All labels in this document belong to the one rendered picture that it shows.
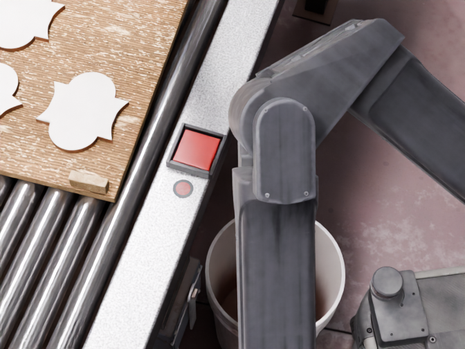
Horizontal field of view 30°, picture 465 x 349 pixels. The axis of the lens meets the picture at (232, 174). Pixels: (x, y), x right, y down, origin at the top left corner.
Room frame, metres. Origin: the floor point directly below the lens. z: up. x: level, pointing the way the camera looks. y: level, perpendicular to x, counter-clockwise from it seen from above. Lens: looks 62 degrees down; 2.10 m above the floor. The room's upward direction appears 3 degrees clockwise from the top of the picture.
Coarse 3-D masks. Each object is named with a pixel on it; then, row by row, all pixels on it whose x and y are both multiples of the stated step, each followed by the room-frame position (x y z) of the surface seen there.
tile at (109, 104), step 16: (80, 80) 0.78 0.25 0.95; (96, 80) 0.78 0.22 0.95; (64, 96) 0.75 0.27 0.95; (80, 96) 0.75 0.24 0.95; (96, 96) 0.75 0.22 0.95; (112, 96) 0.75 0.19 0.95; (48, 112) 0.72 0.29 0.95; (64, 112) 0.72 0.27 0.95; (80, 112) 0.72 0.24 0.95; (96, 112) 0.72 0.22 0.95; (112, 112) 0.72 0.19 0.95; (64, 128) 0.69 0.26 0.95; (80, 128) 0.69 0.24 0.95; (96, 128) 0.69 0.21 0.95; (64, 144) 0.66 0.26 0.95; (80, 144) 0.66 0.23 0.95
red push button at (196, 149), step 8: (184, 136) 0.69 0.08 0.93; (192, 136) 0.69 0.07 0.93; (200, 136) 0.70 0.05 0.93; (208, 136) 0.70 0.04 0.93; (184, 144) 0.68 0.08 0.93; (192, 144) 0.68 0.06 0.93; (200, 144) 0.68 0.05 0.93; (208, 144) 0.68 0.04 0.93; (216, 144) 0.68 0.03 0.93; (176, 152) 0.66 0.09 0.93; (184, 152) 0.67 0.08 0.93; (192, 152) 0.67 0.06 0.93; (200, 152) 0.67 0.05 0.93; (208, 152) 0.67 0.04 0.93; (216, 152) 0.67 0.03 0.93; (176, 160) 0.65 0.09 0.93; (184, 160) 0.65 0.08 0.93; (192, 160) 0.65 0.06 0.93; (200, 160) 0.65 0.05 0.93; (208, 160) 0.65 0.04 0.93; (200, 168) 0.64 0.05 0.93; (208, 168) 0.64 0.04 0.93
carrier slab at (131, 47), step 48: (96, 0) 0.95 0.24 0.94; (144, 0) 0.96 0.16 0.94; (48, 48) 0.84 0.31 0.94; (96, 48) 0.85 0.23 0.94; (144, 48) 0.85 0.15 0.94; (48, 96) 0.75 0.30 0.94; (144, 96) 0.76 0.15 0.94; (0, 144) 0.66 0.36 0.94; (48, 144) 0.66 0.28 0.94; (96, 144) 0.67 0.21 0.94
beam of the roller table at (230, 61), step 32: (256, 0) 0.98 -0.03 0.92; (224, 32) 0.91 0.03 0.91; (256, 32) 0.92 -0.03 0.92; (224, 64) 0.85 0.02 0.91; (256, 64) 0.86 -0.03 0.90; (192, 96) 0.78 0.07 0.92; (224, 96) 0.78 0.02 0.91; (224, 128) 0.72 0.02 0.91; (160, 192) 0.60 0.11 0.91; (160, 224) 0.55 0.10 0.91; (192, 224) 0.55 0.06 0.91; (128, 256) 0.49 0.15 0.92; (160, 256) 0.50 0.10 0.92; (128, 288) 0.44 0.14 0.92; (160, 288) 0.45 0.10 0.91; (96, 320) 0.39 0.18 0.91; (128, 320) 0.40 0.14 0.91; (160, 320) 0.41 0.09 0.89
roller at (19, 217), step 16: (16, 192) 0.59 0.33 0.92; (32, 192) 0.59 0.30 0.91; (16, 208) 0.56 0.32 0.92; (32, 208) 0.57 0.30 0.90; (0, 224) 0.53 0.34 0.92; (16, 224) 0.54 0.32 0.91; (0, 240) 0.51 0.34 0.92; (16, 240) 0.52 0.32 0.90; (0, 256) 0.48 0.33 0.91; (0, 272) 0.46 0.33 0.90
